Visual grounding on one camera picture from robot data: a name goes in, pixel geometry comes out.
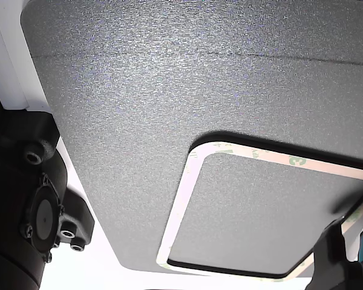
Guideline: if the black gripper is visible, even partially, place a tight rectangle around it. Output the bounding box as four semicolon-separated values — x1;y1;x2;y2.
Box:
307;216;363;290

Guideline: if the beige adhesive frame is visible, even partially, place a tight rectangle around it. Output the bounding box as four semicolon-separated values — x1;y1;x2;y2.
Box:
155;141;363;280

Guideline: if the gray flat box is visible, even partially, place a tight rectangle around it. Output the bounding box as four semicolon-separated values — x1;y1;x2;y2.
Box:
19;0;363;280

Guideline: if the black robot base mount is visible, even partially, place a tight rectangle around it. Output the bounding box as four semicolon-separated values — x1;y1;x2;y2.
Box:
50;187;95;253

